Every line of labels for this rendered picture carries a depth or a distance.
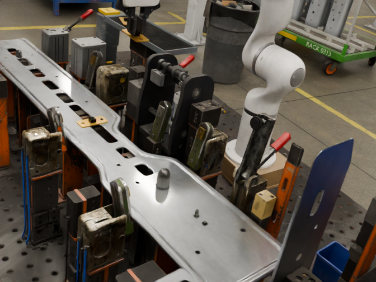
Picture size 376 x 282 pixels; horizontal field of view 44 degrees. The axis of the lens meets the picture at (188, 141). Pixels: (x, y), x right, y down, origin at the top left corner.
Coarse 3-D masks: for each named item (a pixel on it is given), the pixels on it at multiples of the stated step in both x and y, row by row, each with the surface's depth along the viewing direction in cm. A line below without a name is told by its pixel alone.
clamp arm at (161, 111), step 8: (160, 104) 127; (168, 104) 126; (160, 112) 126; (168, 112) 126; (160, 120) 127; (168, 120) 128; (152, 128) 130; (160, 128) 127; (152, 136) 129; (160, 136) 129
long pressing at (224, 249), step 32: (0, 64) 157; (32, 64) 160; (32, 96) 140; (96, 96) 145; (64, 128) 127; (96, 160) 116; (128, 160) 117; (160, 160) 120; (160, 192) 108; (192, 192) 109; (160, 224) 98; (192, 224) 100; (224, 224) 101; (256, 224) 102; (192, 256) 91; (224, 256) 93; (256, 256) 94
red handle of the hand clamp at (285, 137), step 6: (282, 138) 110; (288, 138) 110; (276, 144) 109; (282, 144) 109; (270, 150) 109; (276, 150) 109; (264, 156) 108; (270, 156) 109; (264, 162) 108; (258, 168) 108; (246, 174) 107
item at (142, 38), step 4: (124, 32) 117; (128, 32) 117; (136, 32) 115; (132, 36) 115; (136, 36) 115; (140, 36) 116; (144, 36) 116; (136, 40) 113; (140, 40) 113; (144, 40) 114; (148, 40) 114
